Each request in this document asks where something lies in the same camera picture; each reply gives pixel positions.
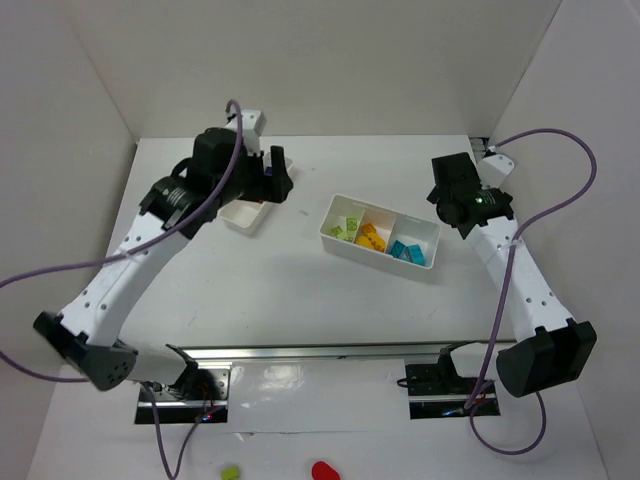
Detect teal lego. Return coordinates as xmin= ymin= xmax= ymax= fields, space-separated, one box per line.
xmin=403 ymin=245 xmax=426 ymax=266
xmin=389 ymin=240 xmax=406 ymax=259

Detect white divided tray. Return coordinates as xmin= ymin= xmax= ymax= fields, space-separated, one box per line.
xmin=218 ymin=154 xmax=293 ymax=236
xmin=320 ymin=195 xmax=440 ymax=281

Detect small yellow lego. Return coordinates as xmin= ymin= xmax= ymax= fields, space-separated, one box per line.
xmin=360 ymin=223 xmax=377 ymax=237

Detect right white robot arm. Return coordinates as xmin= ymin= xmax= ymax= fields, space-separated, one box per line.
xmin=427 ymin=153 xmax=597 ymax=397

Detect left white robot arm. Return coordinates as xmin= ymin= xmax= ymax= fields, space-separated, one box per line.
xmin=34 ymin=128 xmax=293 ymax=399

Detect red piece outside front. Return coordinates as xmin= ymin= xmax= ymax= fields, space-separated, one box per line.
xmin=311 ymin=461 xmax=341 ymax=480

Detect green lego outside front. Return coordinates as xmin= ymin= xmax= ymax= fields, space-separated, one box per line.
xmin=220 ymin=465 xmax=241 ymax=480

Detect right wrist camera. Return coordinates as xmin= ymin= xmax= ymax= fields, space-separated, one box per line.
xmin=476 ymin=146 xmax=516 ymax=189

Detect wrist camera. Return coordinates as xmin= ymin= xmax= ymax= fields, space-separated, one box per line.
xmin=241 ymin=109 xmax=266 ymax=155
xmin=476 ymin=146 xmax=516 ymax=189

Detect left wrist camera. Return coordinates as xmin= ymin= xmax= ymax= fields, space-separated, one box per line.
xmin=241 ymin=109 xmax=266 ymax=155

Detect aluminium right rail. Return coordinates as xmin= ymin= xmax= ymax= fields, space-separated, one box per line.
xmin=469 ymin=135 xmax=546 ymax=346

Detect aluminium rail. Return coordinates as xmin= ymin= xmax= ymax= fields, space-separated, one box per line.
xmin=469 ymin=135 xmax=546 ymax=346
xmin=180 ymin=341 xmax=488 ymax=362

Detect aluminium front rail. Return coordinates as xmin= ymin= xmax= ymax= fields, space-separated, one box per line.
xmin=180 ymin=341 xmax=488 ymax=362

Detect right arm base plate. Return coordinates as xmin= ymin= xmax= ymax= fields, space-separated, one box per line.
xmin=396 ymin=348 xmax=477 ymax=420

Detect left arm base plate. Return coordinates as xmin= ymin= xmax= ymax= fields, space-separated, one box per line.
xmin=134 ymin=361 xmax=232 ymax=425

